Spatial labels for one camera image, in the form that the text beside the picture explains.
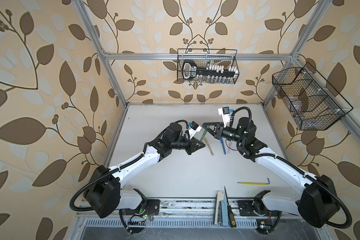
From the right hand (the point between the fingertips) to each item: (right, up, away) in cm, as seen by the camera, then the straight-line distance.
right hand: (203, 127), depth 70 cm
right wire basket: (+55, +12, +3) cm, 56 cm away
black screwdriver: (+14, -43, 0) cm, 45 cm away
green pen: (-1, -6, +2) cm, 6 cm away
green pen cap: (+1, -3, +1) cm, 3 cm away
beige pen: (+7, -14, +27) cm, 31 cm away
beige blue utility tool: (+8, -41, 0) cm, 42 cm away
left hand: (+1, -8, +3) cm, 8 cm away
